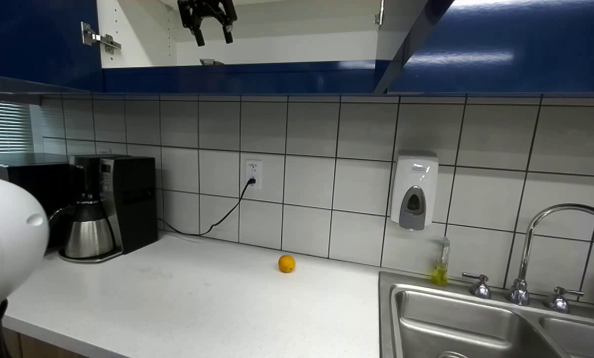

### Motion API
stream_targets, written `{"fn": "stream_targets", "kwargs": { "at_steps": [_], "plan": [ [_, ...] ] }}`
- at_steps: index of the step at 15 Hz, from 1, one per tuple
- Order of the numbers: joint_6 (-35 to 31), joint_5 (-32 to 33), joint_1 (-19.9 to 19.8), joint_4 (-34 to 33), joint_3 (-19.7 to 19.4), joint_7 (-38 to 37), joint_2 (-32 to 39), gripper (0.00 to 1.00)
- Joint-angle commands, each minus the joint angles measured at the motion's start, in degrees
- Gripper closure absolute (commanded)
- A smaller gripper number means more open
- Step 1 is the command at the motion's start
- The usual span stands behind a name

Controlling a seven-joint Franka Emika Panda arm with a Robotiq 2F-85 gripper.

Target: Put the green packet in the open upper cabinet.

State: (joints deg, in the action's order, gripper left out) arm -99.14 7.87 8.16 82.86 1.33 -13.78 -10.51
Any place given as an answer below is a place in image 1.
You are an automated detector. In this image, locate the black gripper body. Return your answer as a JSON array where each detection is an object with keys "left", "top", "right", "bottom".
[{"left": 175, "top": 0, "right": 238, "bottom": 21}]

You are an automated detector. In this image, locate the blue glossy cabinet door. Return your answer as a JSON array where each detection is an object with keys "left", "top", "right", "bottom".
[
  {"left": 0, "top": 0, "right": 105, "bottom": 91},
  {"left": 373, "top": 0, "right": 594, "bottom": 97}
]

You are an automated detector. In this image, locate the wooden base cabinet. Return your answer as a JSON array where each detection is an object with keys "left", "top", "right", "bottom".
[{"left": 0, "top": 326, "right": 89, "bottom": 358}]

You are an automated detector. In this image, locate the black steel coffee maker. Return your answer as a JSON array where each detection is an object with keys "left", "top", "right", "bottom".
[{"left": 76, "top": 155, "right": 161, "bottom": 256}]

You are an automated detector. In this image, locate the grey striped window blind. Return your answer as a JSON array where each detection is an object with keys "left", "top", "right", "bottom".
[{"left": 0, "top": 97, "right": 36, "bottom": 159}]

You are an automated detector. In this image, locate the steel coffee carafe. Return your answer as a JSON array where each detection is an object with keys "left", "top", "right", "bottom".
[{"left": 58, "top": 193, "right": 121, "bottom": 262}]

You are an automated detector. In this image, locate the orange fruit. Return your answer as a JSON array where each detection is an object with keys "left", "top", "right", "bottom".
[{"left": 276, "top": 252, "right": 298, "bottom": 274}]

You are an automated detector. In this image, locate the green dish soap bottle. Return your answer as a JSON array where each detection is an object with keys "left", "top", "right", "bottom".
[{"left": 429, "top": 236, "right": 453, "bottom": 288}]

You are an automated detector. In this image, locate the chrome gooseneck faucet spout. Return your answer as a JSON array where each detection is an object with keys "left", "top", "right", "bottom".
[{"left": 509, "top": 200, "right": 594, "bottom": 306}]

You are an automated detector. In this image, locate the stainless steel double sink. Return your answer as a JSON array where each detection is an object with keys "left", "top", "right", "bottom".
[{"left": 377, "top": 268, "right": 594, "bottom": 358}]

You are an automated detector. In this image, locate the white open wall cabinet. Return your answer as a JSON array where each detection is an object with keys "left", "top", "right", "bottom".
[{"left": 95, "top": 0, "right": 403, "bottom": 95}]

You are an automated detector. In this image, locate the white wall power outlet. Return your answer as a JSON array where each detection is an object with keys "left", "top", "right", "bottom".
[{"left": 242, "top": 157, "right": 266, "bottom": 193}]

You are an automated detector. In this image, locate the black power cord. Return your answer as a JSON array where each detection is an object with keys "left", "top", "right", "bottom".
[{"left": 159, "top": 177, "right": 256, "bottom": 238}]

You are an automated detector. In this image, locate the white wall soap dispenser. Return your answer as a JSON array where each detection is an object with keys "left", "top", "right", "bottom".
[{"left": 389, "top": 153, "right": 441, "bottom": 232}]

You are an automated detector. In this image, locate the chrome faucet handle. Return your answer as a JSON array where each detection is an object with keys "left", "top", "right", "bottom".
[
  {"left": 461, "top": 270, "right": 495, "bottom": 300},
  {"left": 548, "top": 284, "right": 586, "bottom": 314}
]

